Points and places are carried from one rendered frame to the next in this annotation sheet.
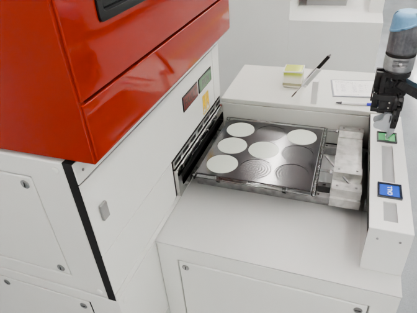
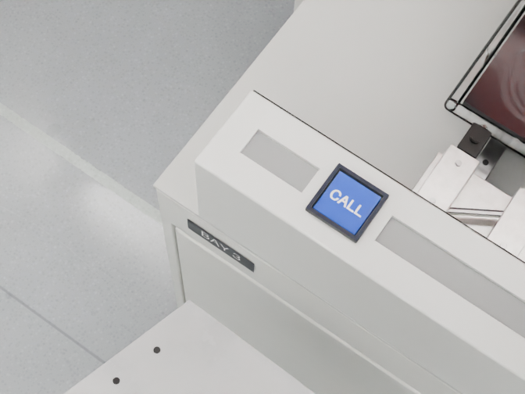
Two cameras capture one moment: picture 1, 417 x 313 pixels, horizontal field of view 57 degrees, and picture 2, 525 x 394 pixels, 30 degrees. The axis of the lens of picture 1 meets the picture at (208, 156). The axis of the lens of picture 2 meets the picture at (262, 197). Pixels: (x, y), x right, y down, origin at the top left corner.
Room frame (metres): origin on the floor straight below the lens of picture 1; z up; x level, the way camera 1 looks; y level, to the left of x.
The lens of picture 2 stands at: (0.69, -0.79, 1.79)
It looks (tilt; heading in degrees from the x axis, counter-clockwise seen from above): 68 degrees down; 99
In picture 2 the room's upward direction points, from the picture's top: 5 degrees clockwise
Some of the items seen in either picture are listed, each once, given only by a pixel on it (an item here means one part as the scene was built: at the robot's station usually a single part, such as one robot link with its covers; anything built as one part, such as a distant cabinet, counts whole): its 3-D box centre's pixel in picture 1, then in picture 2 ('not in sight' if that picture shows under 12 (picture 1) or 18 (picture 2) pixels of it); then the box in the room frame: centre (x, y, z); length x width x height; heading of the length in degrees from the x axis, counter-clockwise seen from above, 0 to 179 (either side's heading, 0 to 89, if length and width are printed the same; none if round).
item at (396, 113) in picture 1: (394, 113); not in sight; (0.94, -0.54, 1.06); 0.05 x 0.02 x 0.09; 158
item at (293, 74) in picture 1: (293, 76); not in sight; (1.38, -0.35, 1.00); 0.07 x 0.07 x 0.07; 69
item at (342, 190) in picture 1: (345, 190); (442, 187); (0.81, -0.38, 0.89); 0.08 x 0.03 x 0.03; 68
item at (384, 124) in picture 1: (383, 125); not in sight; (0.95, -0.52, 1.01); 0.06 x 0.03 x 0.09; 68
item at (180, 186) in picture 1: (201, 145); not in sight; (1.10, 0.02, 0.89); 0.44 x 0.02 x 0.10; 158
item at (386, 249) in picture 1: (383, 181); (455, 307); (0.84, -0.49, 0.89); 0.55 x 0.09 x 0.14; 158
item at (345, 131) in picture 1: (350, 132); not in sight; (1.11, -0.50, 0.89); 0.08 x 0.03 x 0.03; 68
